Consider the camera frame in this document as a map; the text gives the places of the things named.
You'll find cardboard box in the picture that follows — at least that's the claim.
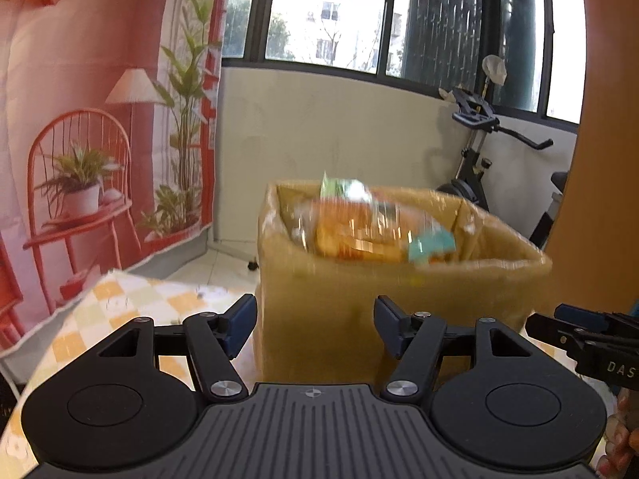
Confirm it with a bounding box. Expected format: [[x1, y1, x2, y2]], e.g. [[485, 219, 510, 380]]
[[252, 178, 555, 386]]

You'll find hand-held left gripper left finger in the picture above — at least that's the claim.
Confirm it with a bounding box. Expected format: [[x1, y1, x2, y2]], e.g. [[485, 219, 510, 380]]
[[97, 293, 258, 403]]

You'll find black exercise bike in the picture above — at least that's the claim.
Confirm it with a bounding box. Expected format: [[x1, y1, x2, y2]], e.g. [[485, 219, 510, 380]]
[[436, 85, 571, 251]]

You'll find green snack bag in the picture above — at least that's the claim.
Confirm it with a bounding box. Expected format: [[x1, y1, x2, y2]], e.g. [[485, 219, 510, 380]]
[[318, 172, 373, 201]]

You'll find person's right hand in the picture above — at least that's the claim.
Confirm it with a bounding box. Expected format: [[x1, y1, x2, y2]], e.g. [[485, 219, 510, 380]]
[[596, 388, 639, 478]]

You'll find printed room backdrop cloth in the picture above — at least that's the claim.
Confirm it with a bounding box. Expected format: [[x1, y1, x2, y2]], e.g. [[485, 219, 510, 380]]
[[0, 0, 236, 356]]

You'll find checked floral tablecloth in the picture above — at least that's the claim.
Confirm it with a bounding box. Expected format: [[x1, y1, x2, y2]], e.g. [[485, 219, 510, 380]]
[[0, 268, 261, 479]]

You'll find white plastic bag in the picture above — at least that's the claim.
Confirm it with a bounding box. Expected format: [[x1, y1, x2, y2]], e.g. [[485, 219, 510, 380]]
[[481, 53, 508, 87]]

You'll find clear snack bag teal label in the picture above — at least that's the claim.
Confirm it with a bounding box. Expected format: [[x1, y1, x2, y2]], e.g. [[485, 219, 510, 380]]
[[292, 192, 458, 265]]

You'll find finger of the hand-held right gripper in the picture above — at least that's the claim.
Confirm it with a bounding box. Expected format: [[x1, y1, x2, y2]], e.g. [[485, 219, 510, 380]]
[[525, 312, 586, 361], [554, 303, 621, 332]]

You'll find dark framed window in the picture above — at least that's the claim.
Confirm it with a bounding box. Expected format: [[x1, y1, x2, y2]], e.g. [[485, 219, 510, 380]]
[[222, 0, 586, 127]]

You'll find brown wooden board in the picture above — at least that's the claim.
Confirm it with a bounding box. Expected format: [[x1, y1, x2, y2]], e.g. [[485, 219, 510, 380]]
[[543, 0, 639, 321]]

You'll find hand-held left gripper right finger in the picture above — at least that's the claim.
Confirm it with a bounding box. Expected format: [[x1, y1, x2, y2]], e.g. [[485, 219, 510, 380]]
[[373, 295, 533, 403]]

